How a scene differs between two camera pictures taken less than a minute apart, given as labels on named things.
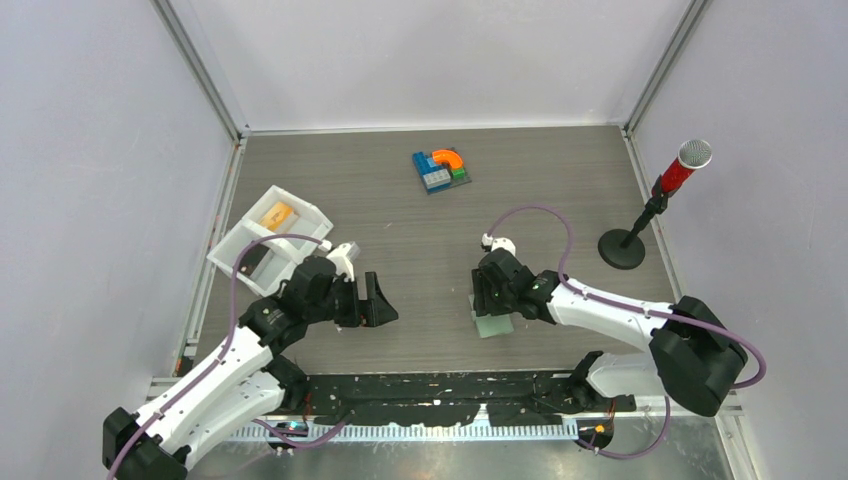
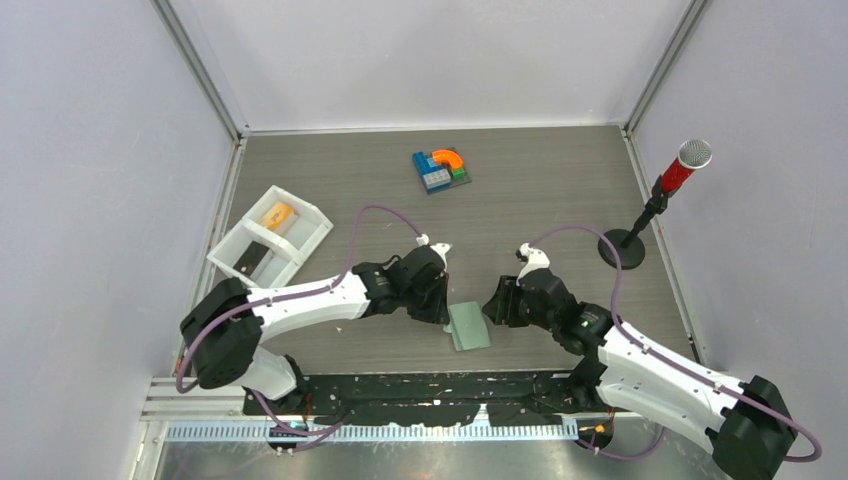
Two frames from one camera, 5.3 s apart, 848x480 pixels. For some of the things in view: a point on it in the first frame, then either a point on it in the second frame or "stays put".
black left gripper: [371, 312] to [438, 312]
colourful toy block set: [442, 170] stays put
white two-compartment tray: [261, 267] stays put
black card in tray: [252, 258] stays put
